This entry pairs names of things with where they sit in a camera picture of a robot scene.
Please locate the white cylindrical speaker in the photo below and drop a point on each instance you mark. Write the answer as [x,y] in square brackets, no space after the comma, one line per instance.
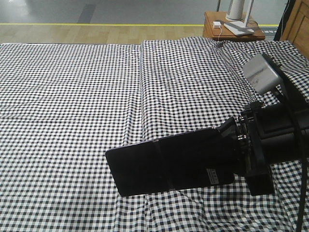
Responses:
[235,10]

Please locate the wooden headboard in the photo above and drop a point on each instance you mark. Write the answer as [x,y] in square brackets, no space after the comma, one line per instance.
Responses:
[297,27]

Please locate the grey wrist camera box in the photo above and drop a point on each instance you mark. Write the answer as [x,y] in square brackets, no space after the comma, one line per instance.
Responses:
[259,73]

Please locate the black white checkered bedsheet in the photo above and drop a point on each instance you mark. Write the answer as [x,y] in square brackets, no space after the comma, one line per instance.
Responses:
[62,106]

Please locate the white desk lamp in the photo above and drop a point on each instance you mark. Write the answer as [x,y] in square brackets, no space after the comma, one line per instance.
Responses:
[240,27]

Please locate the white charger adapter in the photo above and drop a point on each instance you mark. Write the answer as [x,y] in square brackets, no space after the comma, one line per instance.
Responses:
[216,24]

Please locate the black white checkered quilt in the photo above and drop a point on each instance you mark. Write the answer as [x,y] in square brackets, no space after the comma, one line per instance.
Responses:
[195,83]

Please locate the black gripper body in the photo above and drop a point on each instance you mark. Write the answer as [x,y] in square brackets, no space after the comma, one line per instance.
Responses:
[271,139]

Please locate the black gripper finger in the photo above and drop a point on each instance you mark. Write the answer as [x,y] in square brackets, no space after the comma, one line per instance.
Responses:
[228,131]

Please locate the black foldable smartphone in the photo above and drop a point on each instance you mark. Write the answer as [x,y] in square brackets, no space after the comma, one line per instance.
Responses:
[188,160]

